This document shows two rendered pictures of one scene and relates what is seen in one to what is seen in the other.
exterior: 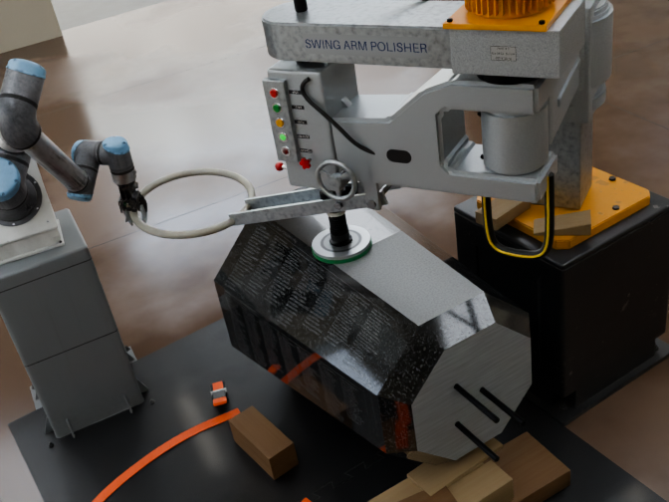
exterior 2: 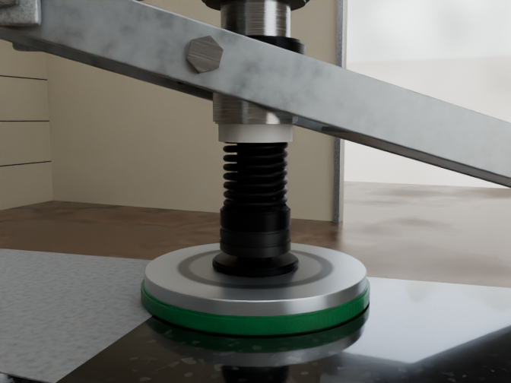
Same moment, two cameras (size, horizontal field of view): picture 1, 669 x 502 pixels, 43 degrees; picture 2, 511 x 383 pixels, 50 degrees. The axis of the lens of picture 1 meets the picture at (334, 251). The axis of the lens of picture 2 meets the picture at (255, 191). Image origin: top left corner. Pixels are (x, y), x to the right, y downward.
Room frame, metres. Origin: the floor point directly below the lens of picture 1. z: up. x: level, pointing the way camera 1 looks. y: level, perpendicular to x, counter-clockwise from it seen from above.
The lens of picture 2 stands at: (2.96, -0.40, 1.02)
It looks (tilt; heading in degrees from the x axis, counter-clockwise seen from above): 8 degrees down; 134
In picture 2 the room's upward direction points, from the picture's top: straight up
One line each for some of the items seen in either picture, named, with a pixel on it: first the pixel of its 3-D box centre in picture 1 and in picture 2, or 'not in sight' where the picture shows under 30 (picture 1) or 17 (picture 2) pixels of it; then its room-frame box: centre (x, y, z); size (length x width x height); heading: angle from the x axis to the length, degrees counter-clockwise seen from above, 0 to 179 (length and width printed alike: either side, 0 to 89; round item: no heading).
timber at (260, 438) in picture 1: (263, 441); not in sight; (2.49, 0.41, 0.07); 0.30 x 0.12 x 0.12; 32
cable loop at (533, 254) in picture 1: (517, 216); not in sight; (2.23, -0.58, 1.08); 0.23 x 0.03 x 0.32; 57
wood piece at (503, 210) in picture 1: (503, 209); not in sight; (2.72, -0.65, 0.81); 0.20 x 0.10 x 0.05; 126
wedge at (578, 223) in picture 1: (561, 222); not in sight; (2.57, -0.83, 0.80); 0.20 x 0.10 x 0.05; 72
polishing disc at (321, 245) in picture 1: (340, 241); (255, 271); (2.59, -0.03, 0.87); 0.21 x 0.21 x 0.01
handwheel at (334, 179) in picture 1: (340, 174); not in sight; (2.43, -0.06, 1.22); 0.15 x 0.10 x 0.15; 57
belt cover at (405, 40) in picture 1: (408, 38); not in sight; (2.40, -0.32, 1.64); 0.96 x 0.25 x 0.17; 57
